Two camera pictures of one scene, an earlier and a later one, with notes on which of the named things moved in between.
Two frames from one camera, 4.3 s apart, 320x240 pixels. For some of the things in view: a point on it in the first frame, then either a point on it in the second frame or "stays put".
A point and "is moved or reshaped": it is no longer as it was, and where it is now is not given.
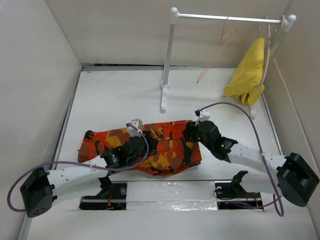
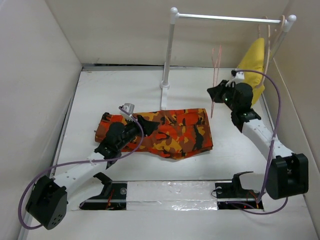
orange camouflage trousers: (172, 153) is moved or reshaped
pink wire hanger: (222, 38) to (216, 65)
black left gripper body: (129, 162) to (132, 129)
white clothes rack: (287, 23) stays put
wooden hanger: (270, 47) stays put
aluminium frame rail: (25, 228) stays put
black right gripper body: (195, 136) to (224, 94)
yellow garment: (243, 84) stays put
